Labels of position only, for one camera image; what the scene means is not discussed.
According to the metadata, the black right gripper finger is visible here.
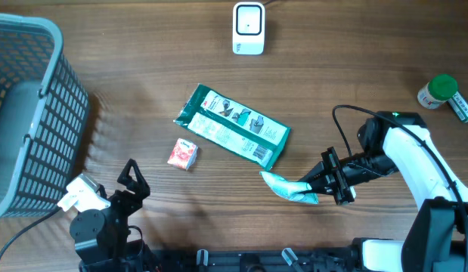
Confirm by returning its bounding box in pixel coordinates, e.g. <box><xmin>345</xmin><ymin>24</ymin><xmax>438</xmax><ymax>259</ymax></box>
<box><xmin>299</xmin><ymin>161</ymin><xmax>326</xmax><ymax>183</ymax></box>
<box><xmin>302</xmin><ymin>183</ymin><xmax>333</xmax><ymax>195</ymax></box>

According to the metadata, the light green wipes pack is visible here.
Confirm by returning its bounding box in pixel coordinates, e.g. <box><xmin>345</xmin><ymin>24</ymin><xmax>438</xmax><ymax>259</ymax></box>
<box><xmin>259</xmin><ymin>172</ymin><xmax>318</xmax><ymax>205</ymax></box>

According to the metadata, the red tissue pack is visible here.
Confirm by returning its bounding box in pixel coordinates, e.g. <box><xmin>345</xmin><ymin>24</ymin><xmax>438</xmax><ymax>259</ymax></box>
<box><xmin>167</xmin><ymin>138</ymin><xmax>198</xmax><ymax>171</ymax></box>

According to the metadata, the large green 3M package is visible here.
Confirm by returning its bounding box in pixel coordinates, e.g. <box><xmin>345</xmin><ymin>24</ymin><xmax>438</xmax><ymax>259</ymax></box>
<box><xmin>174</xmin><ymin>84</ymin><xmax>290</xmax><ymax>171</ymax></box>

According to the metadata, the green lid jar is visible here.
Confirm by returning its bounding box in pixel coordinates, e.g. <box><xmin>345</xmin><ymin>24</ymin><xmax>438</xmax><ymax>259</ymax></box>
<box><xmin>417</xmin><ymin>74</ymin><xmax>458</xmax><ymax>110</ymax></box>

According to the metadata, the small green box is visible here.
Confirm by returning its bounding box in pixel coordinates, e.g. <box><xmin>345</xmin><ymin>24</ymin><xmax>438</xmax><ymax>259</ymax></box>
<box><xmin>448</xmin><ymin>91</ymin><xmax>468</xmax><ymax>122</ymax></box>

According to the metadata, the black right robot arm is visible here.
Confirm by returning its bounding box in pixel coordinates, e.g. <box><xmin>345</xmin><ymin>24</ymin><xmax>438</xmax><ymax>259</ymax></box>
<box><xmin>301</xmin><ymin>111</ymin><xmax>468</xmax><ymax>271</ymax></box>

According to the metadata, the white barcode scanner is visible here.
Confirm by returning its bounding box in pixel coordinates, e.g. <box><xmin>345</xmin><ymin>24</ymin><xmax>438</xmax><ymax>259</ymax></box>
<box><xmin>232</xmin><ymin>2</ymin><xmax>265</xmax><ymax>55</ymax></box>

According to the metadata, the grey plastic basket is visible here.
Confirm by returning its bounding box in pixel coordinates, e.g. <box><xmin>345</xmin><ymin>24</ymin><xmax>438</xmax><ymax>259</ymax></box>
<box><xmin>0</xmin><ymin>14</ymin><xmax>90</xmax><ymax>219</ymax></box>

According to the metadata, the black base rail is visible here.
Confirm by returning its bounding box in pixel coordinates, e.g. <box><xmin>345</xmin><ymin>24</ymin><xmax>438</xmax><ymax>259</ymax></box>
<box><xmin>153</xmin><ymin>248</ymin><xmax>355</xmax><ymax>272</ymax></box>

